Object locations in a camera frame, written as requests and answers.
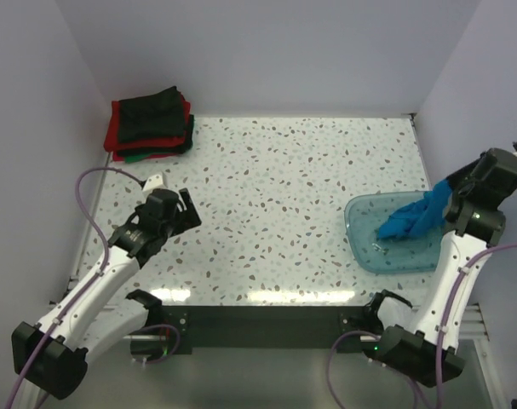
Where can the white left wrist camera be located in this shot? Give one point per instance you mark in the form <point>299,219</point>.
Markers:
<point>156,181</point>

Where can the blue t shirt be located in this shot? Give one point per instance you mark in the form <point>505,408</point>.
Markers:
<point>415,219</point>

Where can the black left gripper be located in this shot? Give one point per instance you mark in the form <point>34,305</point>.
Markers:
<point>183,214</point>

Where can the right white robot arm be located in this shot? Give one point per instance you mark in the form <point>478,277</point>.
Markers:
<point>422,342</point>

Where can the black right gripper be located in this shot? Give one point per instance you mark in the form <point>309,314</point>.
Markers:
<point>456,204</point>

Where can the folded black t shirt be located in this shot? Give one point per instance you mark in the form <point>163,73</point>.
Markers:
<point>151,116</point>

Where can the folded red t shirt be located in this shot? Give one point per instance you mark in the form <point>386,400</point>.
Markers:
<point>115,148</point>

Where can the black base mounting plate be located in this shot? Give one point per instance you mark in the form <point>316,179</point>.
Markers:
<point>250,327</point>

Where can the translucent blue plastic bin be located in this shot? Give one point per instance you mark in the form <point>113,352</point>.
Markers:
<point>363,216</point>

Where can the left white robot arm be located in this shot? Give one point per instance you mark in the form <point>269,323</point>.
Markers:
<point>51,353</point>

